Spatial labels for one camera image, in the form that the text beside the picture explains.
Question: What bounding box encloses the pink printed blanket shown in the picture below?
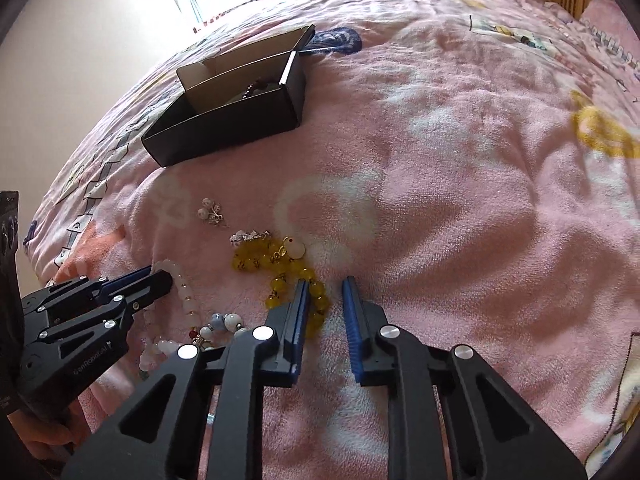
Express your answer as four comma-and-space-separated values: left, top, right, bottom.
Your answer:
22, 0, 640, 480

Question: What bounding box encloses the black cardboard box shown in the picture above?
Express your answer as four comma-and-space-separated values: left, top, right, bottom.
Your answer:
141, 25, 317, 168

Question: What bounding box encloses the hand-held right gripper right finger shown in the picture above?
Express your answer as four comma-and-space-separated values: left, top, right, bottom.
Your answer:
342, 276, 589, 480

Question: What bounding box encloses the yellow bead bracelet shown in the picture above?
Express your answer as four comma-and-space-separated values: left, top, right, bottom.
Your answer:
231, 236, 331, 339

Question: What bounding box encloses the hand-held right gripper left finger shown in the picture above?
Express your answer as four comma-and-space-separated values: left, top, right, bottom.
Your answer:
60, 280, 310, 480

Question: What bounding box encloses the silver charm pendant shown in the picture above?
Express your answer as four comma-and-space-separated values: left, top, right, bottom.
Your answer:
229, 229, 272, 250

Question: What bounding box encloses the person's left hand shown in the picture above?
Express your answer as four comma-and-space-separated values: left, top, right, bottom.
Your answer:
17, 404, 89, 462

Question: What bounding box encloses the pink printed pillow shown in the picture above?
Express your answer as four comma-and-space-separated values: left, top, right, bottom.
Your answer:
580, 0, 640, 77

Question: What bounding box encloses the dark red bead bracelet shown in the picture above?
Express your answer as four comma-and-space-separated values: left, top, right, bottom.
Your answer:
241, 77, 277, 102

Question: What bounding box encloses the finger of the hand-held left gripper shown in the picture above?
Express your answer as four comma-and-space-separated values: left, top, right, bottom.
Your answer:
22, 266, 153, 318
37, 270, 174, 344

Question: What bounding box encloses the blue white bead bracelet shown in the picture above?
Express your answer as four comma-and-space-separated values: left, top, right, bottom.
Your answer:
187, 312, 248, 352

